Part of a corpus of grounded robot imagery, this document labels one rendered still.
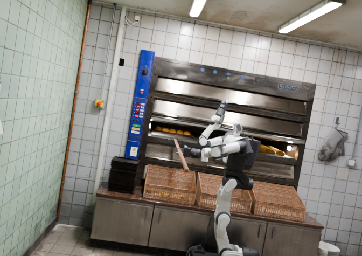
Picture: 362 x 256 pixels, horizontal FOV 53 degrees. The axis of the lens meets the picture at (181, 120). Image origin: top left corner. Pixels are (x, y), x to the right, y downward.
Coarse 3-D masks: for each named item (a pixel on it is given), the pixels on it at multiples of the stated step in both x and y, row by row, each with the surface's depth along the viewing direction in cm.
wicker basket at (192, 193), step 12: (156, 168) 428; (168, 168) 430; (156, 180) 426; (168, 180) 427; (180, 180) 428; (192, 180) 430; (144, 192) 401; (156, 192) 384; (168, 192) 385; (180, 192) 386; (192, 192) 386; (192, 204) 387
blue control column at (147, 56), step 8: (144, 56) 418; (152, 56) 419; (144, 64) 419; (152, 64) 419; (136, 80) 420; (144, 80) 420; (136, 88) 420; (144, 88) 421; (136, 96) 421; (144, 96) 421; (144, 112) 422; (128, 136) 423; (136, 136) 424; (128, 144) 424; (136, 144) 424; (128, 152) 424
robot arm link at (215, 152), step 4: (212, 148) 312; (216, 148) 311; (220, 148) 312; (208, 152) 318; (212, 152) 312; (216, 152) 311; (220, 152) 311; (208, 156) 320; (212, 156) 314; (216, 156) 311; (220, 156) 310
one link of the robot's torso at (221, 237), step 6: (222, 216) 340; (228, 216) 341; (216, 222) 357; (222, 222) 340; (228, 222) 341; (216, 228) 354; (222, 228) 340; (216, 234) 345; (222, 234) 343; (216, 240) 355; (222, 240) 346; (228, 240) 346; (222, 246) 346; (228, 246) 347; (222, 252) 344
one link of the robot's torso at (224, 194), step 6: (234, 180) 339; (222, 186) 355; (228, 186) 339; (234, 186) 339; (222, 192) 340; (228, 192) 340; (222, 198) 342; (228, 198) 342; (222, 204) 344; (228, 204) 344; (216, 210) 350; (222, 210) 344; (228, 210) 344; (216, 216) 344
